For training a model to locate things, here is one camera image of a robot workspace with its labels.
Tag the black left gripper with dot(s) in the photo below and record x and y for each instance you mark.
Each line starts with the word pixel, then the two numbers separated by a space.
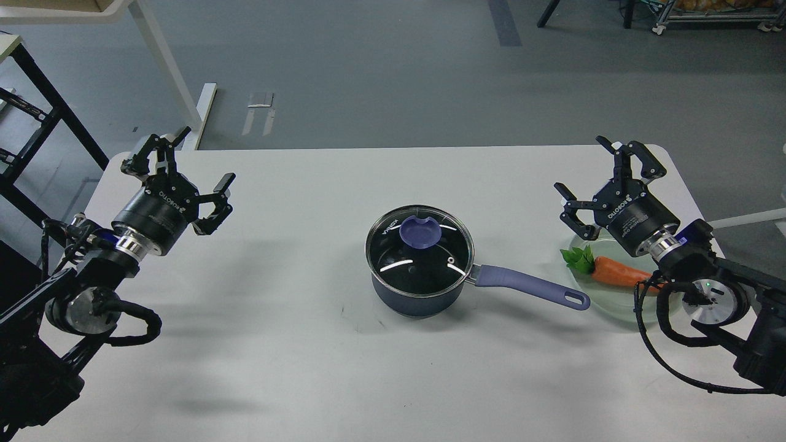
pixel 167 202

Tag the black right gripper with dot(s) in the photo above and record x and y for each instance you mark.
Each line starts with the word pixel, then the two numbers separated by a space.
pixel 635 218

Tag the glass lid with blue knob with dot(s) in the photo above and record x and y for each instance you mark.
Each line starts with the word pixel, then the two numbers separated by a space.
pixel 419 250

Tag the blue saucepan with handle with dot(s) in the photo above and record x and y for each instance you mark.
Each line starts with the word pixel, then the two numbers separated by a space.
pixel 481 276

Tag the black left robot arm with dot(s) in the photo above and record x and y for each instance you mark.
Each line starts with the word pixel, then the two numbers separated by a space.
pixel 50 334

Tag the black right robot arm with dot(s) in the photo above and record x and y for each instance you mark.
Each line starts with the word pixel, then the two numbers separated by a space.
pixel 702 300

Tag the orange toy carrot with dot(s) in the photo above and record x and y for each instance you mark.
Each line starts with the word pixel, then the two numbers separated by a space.
pixel 585 266

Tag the translucent green plate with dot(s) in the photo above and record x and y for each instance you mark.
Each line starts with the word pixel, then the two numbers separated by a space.
pixel 613 303

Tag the black metal rack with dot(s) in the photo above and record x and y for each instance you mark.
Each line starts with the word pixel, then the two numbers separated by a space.
pixel 60 112

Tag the black stand leg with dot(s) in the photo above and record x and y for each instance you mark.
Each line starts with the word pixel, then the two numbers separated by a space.
pixel 547 13

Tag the wheeled metal cart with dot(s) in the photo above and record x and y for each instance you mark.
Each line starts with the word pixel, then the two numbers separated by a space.
pixel 769 15

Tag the white floor bracket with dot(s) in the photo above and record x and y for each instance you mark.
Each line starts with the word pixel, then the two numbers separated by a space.
pixel 260 114

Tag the white desk frame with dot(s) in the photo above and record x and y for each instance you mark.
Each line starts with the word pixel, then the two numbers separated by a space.
pixel 195 112

